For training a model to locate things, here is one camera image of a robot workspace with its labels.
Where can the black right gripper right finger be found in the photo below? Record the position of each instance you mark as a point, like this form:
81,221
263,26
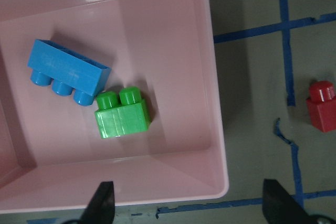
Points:
280,207

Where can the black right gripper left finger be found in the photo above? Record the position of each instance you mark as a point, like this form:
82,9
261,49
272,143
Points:
101,208

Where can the green two-stud toy block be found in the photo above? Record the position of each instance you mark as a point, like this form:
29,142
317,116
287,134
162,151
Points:
122,113

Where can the red one-stud toy block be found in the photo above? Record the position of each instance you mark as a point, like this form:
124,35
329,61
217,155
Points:
321,105

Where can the blue three-stud toy block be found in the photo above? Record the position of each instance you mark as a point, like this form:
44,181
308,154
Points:
69,72

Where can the pink plastic box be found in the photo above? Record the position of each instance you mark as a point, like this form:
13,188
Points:
52,156

